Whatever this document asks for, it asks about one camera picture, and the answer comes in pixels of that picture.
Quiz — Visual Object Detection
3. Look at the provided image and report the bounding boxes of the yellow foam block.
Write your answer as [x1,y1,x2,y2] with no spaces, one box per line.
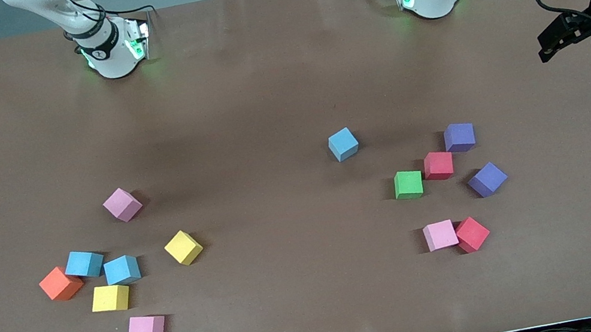
[162,227,206,269]
[88,282,134,316]

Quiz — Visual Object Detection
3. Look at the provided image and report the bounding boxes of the green foam block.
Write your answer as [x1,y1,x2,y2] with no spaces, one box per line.
[392,168,427,202]

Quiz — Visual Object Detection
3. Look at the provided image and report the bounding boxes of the blue foam block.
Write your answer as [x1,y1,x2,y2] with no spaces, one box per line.
[325,126,362,164]
[62,246,107,283]
[102,253,142,287]

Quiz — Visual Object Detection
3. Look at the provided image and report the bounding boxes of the pink foam block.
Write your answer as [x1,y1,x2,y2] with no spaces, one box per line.
[123,312,168,332]
[422,218,460,253]
[100,185,146,226]

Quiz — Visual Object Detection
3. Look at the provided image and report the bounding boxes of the orange foam block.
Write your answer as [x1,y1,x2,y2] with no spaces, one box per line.
[37,262,86,305]

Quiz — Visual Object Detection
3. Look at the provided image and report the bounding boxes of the black right arm base cable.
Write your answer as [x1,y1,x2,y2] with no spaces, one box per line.
[107,0,159,26]

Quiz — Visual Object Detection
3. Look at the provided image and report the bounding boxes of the red foam block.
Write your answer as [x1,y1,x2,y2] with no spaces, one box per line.
[421,149,457,183]
[453,214,493,255]

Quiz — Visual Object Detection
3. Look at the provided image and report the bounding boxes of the purple foam block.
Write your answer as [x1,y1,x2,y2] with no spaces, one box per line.
[465,159,511,201]
[442,120,478,155]

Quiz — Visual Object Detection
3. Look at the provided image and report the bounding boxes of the table cover mat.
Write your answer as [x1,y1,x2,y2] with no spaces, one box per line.
[0,0,591,332]

